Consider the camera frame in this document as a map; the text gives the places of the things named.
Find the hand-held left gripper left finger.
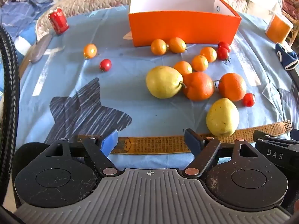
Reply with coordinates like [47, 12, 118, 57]
[44, 129, 121, 177]

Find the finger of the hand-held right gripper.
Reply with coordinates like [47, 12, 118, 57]
[253, 130, 299, 145]

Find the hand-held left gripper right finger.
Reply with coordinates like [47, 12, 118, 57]
[182, 128, 257, 178]

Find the yellow pear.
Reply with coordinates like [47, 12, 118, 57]
[146, 66, 187, 99]
[206, 97, 240, 137]

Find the red cherry tomato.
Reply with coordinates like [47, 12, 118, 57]
[217, 47, 231, 63]
[242, 93, 256, 107]
[218, 41, 232, 52]
[99, 59, 112, 72]

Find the large orange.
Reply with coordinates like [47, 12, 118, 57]
[183, 71, 215, 101]
[214, 73, 247, 102]

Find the large orange cardboard box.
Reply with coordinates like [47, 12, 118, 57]
[128, 0, 242, 48]

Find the brown printed belt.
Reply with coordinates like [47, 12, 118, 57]
[110, 119, 293, 155]

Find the light blue printed tablecloth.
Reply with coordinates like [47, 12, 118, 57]
[15, 5, 299, 168]

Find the blue white sock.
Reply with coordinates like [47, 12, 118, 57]
[275, 42, 299, 70]

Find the small orange box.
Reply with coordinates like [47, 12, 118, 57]
[265, 13, 294, 43]

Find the grey flat object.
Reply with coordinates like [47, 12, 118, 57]
[29, 34, 53, 64]

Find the wicker chair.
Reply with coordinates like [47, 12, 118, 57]
[281, 0, 299, 47]

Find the red soda can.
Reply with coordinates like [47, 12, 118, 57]
[48, 8, 70, 35]

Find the crumpled blue sheet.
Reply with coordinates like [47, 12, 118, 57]
[0, 0, 59, 52]

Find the black braided cable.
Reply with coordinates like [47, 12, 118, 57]
[0, 24, 21, 206]

